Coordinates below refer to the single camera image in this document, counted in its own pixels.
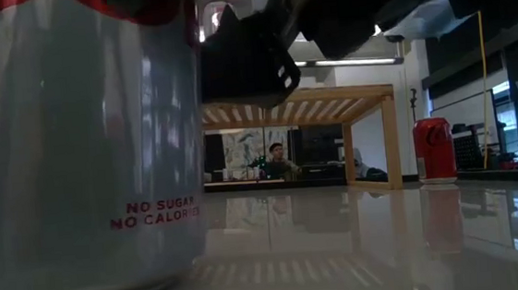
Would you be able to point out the dome ceiling camera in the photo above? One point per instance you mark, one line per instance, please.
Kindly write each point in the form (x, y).
(394, 38)

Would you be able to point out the black tripod stand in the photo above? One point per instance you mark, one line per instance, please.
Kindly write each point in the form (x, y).
(413, 98)

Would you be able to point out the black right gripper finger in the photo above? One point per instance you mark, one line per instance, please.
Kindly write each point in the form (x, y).
(243, 63)

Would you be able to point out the silver Diet Coke can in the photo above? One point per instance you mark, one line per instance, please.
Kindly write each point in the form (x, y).
(79, 154)

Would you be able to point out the background black robot arm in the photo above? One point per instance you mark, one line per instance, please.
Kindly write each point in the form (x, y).
(260, 163)

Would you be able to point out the wooden slatted shelf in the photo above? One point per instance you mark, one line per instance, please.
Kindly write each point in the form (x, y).
(391, 144)

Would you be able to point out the black cabinet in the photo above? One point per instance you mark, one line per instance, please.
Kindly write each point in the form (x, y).
(319, 149)

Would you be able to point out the red black-script Coca-Cola can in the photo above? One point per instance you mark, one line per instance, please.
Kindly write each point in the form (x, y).
(435, 154)

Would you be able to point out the person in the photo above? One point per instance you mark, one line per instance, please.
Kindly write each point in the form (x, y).
(279, 164)
(362, 167)

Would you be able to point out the painted wall panel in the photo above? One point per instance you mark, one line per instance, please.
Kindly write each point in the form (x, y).
(241, 151)

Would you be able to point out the white ceiling duct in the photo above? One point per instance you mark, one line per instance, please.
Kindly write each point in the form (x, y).
(425, 21)

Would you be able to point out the ceiling light tube fixture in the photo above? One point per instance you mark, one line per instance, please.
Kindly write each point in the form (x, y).
(354, 62)

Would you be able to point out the black equipment rack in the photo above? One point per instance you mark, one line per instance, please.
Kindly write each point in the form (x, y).
(468, 151)

